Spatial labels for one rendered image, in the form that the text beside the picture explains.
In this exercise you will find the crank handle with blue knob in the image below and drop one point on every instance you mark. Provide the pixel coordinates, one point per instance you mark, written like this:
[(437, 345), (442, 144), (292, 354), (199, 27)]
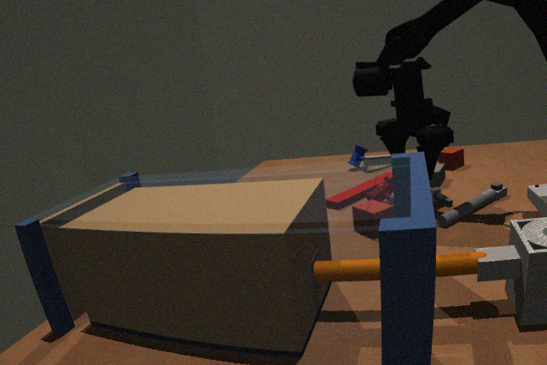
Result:
[(358, 155)]

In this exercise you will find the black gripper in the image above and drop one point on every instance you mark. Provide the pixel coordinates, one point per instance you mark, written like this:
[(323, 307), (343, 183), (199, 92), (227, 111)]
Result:
[(410, 111)]

